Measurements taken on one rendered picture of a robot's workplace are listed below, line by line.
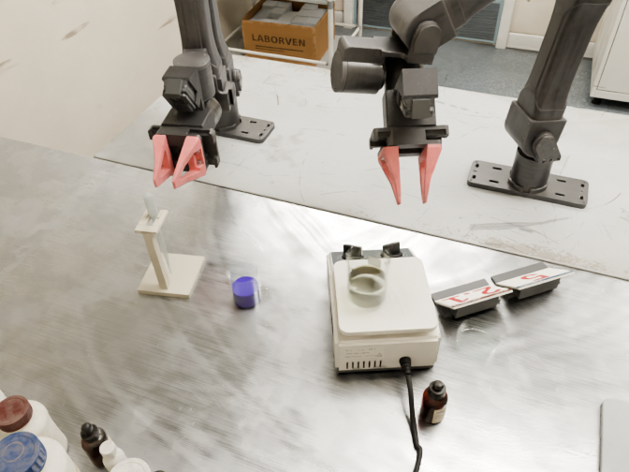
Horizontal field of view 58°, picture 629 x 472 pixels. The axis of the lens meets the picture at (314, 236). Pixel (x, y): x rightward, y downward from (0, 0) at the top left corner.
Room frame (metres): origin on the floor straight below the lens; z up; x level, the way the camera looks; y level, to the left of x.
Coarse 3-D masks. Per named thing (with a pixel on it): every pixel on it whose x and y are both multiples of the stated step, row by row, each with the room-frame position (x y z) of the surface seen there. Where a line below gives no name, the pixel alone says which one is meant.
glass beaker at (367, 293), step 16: (368, 240) 0.48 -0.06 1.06; (352, 256) 0.48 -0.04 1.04; (368, 256) 0.48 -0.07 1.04; (384, 256) 0.47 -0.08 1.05; (352, 272) 0.44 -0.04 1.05; (384, 272) 0.44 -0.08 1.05; (352, 288) 0.44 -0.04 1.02; (368, 288) 0.43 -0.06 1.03; (384, 288) 0.44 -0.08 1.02; (352, 304) 0.44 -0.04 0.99; (368, 304) 0.43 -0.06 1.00
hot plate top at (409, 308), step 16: (336, 272) 0.50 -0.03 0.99; (400, 272) 0.50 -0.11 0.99; (416, 272) 0.50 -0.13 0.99; (336, 288) 0.47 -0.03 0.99; (400, 288) 0.47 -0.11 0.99; (416, 288) 0.47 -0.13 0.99; (336, 304) 0.45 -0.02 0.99; (384, 304) 0.44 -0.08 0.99; (400, 304) 0.44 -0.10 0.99; (416, 304) 0.44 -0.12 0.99; (432, 304) 0.44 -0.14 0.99; (352, 320) 0.42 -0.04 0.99; (368, 320) 0.42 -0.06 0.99; (384, 320) 0.42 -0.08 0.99; (400, 320) 0.42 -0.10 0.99; (416, 320) 0.42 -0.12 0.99; (432, 320) 0.42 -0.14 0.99
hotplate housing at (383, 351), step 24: (336, 312) 0.45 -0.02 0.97; (336, 336) 0.42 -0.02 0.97; (360, 336) 0.41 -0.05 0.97; (384, 336) 0.41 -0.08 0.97; (408, 336) 0.41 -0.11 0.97; (432, 336) 0.41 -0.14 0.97; (336, 360) 0.41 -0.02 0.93; (360, 360) 0.40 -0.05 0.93; (384, 360) 0.40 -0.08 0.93; (408, 360) 0.40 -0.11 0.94; (432, 360) 0.40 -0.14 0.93
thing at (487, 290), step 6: (480, 288) 0.53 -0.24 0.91; (486, 288) 0.53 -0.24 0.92; (492, 288) 0.52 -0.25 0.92; (498, 288) 0.51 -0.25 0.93; (504, 288) 0.51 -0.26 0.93; (462, 294) 0.52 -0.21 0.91; (468, 294) 0.51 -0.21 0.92; (474, 294) 0.51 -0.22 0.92; (480, 294) 0.50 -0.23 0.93; (486, 294) 0.50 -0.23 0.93; (444, 300) 0.51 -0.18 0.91; (450, 300) 0.51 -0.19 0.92; (456, 300) 0.50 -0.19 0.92; (462, 300) 0.49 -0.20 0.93; (468, 300) 0.49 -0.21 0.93
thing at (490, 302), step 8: (480, 280) 0.55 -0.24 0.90; (448, 288) 0.54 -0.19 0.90; (456, 288) 0.54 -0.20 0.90; (464, 288) 0.54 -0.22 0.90; (472, 288) 0.54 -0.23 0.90; (432, 296) 0.53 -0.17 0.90; (440, 296) 0.52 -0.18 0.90; (448, 296) 0.52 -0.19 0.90; (496, 296) 0.49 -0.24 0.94; (440, 304) 0.50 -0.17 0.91; (448, 304) 0.49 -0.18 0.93; (464, 304) 0.48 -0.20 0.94; (472, 304) 0.49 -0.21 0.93; (480, 304) 0.49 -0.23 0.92; (488, 304) 0.50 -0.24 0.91; (496, 304) 0.50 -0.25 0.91; (448, 312) 0.49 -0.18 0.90; (456, 312) 0.48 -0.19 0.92; (464, 312) 0.49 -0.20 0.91; (472, 312) 0.49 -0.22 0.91
